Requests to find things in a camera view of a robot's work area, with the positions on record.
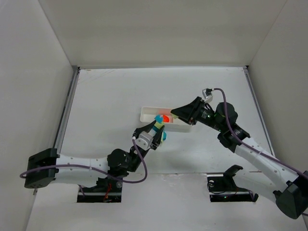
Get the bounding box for green teal lego cluster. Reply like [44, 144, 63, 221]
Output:
[153, 115, 164, 131]

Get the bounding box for white three-compartment tray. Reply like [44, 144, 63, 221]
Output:
[140, 107, 192, 132]

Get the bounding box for orange round lego piece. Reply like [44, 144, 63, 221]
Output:
[162, 115, 170, 123]

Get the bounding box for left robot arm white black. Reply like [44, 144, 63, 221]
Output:
[20, 119, 166, 189]

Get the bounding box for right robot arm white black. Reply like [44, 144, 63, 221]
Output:
[171, 97, 308, 219]

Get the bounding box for teal green lego stack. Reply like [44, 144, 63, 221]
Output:
[161, 131, 167, 143]

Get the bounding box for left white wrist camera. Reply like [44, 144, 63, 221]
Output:
[136, 131, 153, 150]

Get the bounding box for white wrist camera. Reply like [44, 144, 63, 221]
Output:
[202, 88, 213, 103]
[136, 131, 153, 150]

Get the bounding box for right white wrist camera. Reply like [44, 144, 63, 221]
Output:
[202, 88, 213, 103]

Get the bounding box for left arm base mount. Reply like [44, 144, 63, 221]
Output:
[77, 178, 123, 203]

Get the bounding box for right aluminium rail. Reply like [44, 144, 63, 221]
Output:
[243, 66, 276, 157]

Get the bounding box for aluminium rail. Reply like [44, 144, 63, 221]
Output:
[243, 66, 276, 157]
[52, 65, 80, 150]

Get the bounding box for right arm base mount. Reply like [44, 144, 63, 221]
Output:
[206, 165, 259, 203]

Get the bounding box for left aluminium rail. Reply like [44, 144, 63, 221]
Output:
[52, 65, 80, 150]

